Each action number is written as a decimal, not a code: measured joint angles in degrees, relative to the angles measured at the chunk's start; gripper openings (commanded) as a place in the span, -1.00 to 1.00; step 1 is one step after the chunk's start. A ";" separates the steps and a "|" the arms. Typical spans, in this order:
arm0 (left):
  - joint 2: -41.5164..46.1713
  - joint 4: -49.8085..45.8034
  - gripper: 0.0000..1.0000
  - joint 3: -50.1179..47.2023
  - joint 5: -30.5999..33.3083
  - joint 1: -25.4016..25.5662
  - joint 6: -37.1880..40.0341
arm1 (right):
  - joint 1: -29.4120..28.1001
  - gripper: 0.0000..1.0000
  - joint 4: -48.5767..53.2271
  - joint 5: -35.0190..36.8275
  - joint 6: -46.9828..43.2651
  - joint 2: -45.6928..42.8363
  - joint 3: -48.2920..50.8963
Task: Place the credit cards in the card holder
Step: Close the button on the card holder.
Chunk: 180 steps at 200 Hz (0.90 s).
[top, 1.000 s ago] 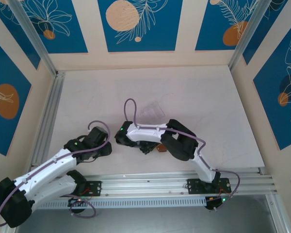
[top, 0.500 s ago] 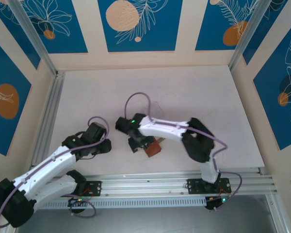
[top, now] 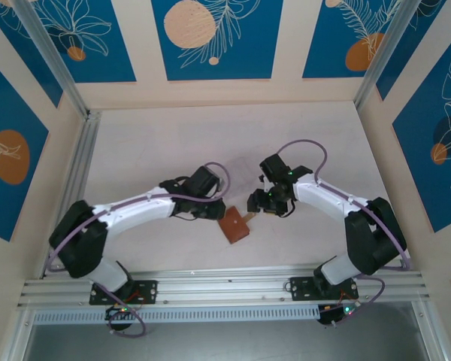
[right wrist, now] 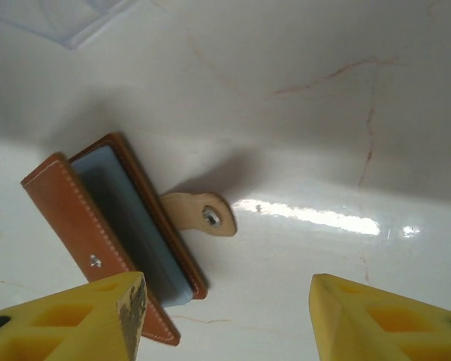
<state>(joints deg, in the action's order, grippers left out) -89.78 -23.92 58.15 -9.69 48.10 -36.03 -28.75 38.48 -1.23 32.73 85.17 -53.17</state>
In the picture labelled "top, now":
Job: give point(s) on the brown leather card holder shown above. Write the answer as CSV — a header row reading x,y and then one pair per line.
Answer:
x,y
235,225

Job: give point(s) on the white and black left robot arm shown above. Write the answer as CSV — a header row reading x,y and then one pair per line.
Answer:
x,y
135,210

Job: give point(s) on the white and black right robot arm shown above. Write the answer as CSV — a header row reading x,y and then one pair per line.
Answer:
x,y
323,195

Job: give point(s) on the right controller board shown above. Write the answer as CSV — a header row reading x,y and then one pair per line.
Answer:
x,y
329,316

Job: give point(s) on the controller board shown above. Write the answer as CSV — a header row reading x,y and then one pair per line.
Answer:
x,y
329,316
114,315

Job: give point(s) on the left controller board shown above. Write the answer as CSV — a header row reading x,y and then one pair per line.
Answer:
x,y
114,315

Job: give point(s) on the aluminium frame beam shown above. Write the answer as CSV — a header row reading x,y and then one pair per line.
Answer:
x,y
229,289

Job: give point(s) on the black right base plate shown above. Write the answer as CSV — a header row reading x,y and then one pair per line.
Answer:
x,y
300,289

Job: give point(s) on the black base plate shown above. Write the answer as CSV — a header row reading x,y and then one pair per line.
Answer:
x,y
300,289
150,291

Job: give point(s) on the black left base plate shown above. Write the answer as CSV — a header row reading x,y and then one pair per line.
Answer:
x,y
150,291

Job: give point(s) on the aluminium side rail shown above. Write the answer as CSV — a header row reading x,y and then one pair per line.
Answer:
x,y
79,169

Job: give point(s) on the blue floral wall poster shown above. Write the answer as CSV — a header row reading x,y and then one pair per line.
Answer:
x,y
436,180
3,195
323,45
22,41
248,45
412,34
97,56

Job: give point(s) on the aluminium frame post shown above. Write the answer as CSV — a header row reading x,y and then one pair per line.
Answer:
x,y
383,52
49,49

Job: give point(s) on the aluminium frame leg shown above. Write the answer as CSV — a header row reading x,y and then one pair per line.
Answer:
x,y
19,338
427,331

